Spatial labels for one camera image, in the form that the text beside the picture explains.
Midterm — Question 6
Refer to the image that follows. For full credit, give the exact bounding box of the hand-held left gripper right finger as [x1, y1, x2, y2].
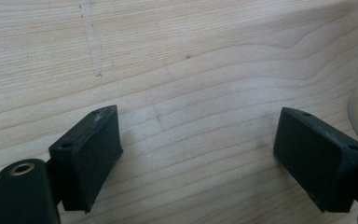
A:
[272, 106, 358, 214]

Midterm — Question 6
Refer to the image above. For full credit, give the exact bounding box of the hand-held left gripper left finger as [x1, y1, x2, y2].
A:
[48, 105, 124, 215]

